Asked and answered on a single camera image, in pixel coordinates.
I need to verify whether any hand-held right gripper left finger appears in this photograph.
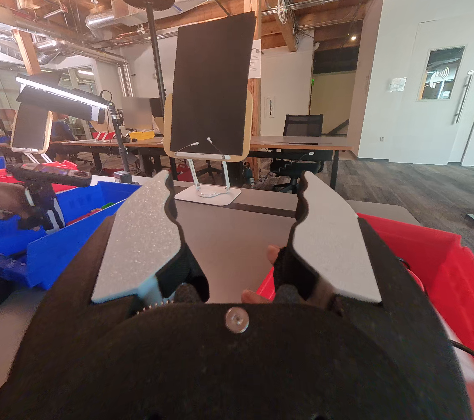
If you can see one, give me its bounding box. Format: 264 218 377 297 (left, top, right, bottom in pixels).
91 169 186 311

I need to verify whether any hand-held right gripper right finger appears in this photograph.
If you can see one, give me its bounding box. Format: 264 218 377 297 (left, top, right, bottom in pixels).
287 171 383 307

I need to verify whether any blue bin with tag sticker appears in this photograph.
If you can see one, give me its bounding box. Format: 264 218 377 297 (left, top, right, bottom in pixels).
0 180 142 291

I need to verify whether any red plastic bin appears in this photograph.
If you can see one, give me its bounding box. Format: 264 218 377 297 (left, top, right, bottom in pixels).
256 213 474 356

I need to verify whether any person's left hand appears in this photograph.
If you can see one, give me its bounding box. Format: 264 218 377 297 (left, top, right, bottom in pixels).
0 182 39 222

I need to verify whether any person's right hand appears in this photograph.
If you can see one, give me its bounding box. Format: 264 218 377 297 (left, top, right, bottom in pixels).
241 245 281 304

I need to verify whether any black board on white stand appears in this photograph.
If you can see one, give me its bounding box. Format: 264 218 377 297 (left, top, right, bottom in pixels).
10 103 53 165
163 11 257 207

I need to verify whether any long wooden workbench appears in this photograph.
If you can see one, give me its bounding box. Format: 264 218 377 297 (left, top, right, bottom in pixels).
61 135 167 176

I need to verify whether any black table mat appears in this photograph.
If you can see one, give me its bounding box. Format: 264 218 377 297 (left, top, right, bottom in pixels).
222 200 297 220

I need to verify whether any studio light panel on stand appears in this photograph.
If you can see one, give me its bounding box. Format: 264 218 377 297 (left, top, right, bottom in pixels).
15 73 132 184

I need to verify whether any wooden office desk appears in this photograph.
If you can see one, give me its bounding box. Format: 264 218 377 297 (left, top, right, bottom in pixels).
248 135 354 191

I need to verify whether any black office chair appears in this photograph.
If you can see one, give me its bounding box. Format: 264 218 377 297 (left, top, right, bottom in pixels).
270 114 326 194

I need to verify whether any silver door handle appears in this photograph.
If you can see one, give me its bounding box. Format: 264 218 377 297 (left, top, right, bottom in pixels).
455 70 474 125

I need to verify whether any dark wall sign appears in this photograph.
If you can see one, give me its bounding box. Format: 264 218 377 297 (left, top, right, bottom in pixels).
418 46 466 101

